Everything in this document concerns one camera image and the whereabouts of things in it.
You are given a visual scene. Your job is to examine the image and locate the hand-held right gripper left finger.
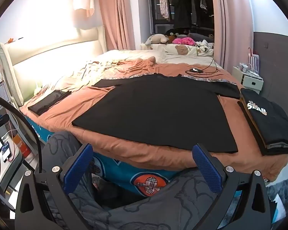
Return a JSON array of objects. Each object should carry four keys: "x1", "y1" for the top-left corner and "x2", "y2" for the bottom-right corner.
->
[{"x1": 14, "y1": 143, "x2": 94, "y2": 230}]

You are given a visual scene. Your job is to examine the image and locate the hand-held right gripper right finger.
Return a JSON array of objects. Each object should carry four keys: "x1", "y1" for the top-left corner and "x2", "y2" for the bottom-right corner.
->
[{"x1": 192, "y1": 143, "x2": 271, "y2": 230}]

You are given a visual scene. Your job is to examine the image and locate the black clothes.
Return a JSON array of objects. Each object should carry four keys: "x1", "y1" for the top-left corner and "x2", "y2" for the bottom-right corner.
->
[{"x1": 28, "y1": 90, "x2": 72, "y2": 115}]

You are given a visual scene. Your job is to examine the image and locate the black garment with patterned trim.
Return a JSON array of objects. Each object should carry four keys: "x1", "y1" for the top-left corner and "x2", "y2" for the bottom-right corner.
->
[{"x1": 71, "y1": 73, "x2": 241, "y2": 154}]

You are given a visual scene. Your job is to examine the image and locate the stack of folded clothes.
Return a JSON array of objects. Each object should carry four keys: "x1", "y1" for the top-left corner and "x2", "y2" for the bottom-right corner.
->
[{"x1": 237, "y1": 88, "x2": 288, "y2": 156}]

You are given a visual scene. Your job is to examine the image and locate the orange box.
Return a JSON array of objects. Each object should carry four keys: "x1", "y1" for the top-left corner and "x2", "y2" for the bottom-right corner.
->
[{"x1": 13, "y1": 134, "x2": 31, "y2": 159}]

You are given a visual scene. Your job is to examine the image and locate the grey side table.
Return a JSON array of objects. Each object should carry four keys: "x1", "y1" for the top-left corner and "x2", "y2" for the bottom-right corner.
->
[{"x1": 0, "y1": 134, "x2": 25, "y2": 197}]

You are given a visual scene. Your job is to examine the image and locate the blue printed bed cover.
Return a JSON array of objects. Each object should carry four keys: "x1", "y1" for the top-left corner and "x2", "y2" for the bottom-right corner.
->
[{"x1": 24, "y1": 115, "x2": 190, "y2": 197}]

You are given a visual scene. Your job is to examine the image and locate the person's grey patterned pants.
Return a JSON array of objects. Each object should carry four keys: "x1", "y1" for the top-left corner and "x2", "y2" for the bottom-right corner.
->
[{"x1": 41, "y1": 131, "x2": 267, "y2": 230}]

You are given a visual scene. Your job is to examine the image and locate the grey bedside cabinet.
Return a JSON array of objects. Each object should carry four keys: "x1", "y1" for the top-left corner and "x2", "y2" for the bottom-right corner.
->
[{"x1": 0, "y1": 75, "x2": 18, "y2": 112}]

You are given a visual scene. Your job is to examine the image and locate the orange blanket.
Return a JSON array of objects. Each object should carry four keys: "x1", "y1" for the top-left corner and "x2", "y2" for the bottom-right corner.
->
[{"x1": 20, "y1": 56, "x2": 282, "y2": 182}]

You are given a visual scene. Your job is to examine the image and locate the grey fluffy rug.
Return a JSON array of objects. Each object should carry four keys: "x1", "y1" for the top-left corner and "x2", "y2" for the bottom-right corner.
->
[{"x1": 266, "y1": 177, "x2": 288, "y2": 221}]

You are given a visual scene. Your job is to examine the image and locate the white nightstand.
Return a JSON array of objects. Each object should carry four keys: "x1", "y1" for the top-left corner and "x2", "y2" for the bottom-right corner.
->
[{"x1": 232, "y1": 66, "x2": 264, "y2": 91}]

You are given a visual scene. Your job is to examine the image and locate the cream padded headboard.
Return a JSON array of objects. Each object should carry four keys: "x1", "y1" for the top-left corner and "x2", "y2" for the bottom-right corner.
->
[{"x1": 0, "y1": 25, "x2": 106, "y2": 107}]

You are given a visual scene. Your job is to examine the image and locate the cream bed sheet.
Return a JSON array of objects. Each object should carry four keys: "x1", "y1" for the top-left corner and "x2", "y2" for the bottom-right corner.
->
[{"x1": 41, "y1": 49, "x2": 223, "y2": 94}]

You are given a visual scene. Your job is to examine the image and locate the red white rack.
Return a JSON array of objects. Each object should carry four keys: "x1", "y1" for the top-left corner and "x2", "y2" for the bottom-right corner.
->
[{"x1": 247, "y1": 48, "x2": 260, "y2": 74}]

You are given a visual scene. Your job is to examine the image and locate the black white printed cloth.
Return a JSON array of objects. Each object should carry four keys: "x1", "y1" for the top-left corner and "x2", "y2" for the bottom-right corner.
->
[{"x1": 195, "y1": 41, "x2": 215, "y2": 53}]

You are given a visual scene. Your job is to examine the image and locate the pink plush toy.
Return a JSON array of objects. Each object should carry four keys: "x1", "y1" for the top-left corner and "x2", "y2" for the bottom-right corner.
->
[{"x1": 172, "y1": 37, "x2": 196, "y2": 45}]

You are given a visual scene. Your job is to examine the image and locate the dark grey pillow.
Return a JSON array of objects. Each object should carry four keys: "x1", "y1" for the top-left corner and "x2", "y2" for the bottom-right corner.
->
[{"x1": 188, "y1": 32, "x2": 215, "y2": 43}]

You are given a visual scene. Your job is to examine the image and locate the brown plush toy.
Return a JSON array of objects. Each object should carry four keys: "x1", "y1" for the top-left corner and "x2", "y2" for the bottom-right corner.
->
[{"x1": 164, "y1": 29, "x2": 183, "y2": 44}]

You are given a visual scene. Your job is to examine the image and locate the white grey plush toy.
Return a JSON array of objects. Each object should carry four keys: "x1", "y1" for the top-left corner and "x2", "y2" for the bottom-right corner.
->
[{"x1": 145, "y1": 34, "x2": 170, "y2": 45}]

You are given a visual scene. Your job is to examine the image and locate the pink curtain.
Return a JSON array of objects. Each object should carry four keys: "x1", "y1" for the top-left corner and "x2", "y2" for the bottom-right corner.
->
[
  {"x1": 209, "y1": 0, "x2": 255, "y2": 70},
  {"x1": 96, "y1": 0, "x2": 149, "y2": 52}
]

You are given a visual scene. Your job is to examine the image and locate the black hanging garment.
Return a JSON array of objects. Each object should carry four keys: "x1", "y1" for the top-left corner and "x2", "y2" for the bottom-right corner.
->
[{"x1": 171, "y1": 0, "x2": 195, "y2": 29}]

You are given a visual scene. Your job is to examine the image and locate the floral hanging garment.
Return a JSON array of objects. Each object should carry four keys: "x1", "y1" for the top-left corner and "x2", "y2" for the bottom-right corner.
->
[{"x1": 159, "y1": 0, "x2": 171, "y2": 21}]

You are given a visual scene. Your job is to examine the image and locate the thin black device cable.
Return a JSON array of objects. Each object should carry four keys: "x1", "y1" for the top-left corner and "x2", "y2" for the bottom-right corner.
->
[{"x1": 185, "y1": 59, "x2": 225, "y2": 77}]

